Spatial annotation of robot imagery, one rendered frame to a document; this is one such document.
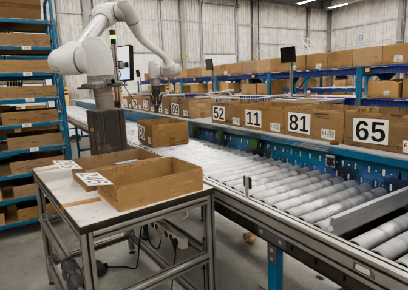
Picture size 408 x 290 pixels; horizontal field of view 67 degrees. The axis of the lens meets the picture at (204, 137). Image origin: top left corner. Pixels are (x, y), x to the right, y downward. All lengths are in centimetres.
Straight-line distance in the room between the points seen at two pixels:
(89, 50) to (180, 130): 90
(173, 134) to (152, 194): 115
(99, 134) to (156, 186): 71
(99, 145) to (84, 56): 51
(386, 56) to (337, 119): 509
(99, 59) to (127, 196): 92
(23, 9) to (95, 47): 123
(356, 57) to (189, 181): 596
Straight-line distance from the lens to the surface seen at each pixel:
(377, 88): 648
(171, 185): 128
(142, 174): 153
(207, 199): 140
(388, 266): 96
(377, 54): 678
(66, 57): 197
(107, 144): 188
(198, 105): 287
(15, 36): 289
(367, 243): 105
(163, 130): 231
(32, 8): 302
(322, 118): 170
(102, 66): 187
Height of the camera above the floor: 122
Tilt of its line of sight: 10 degrees down
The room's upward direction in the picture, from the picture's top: 2 degrees counter-clockwise
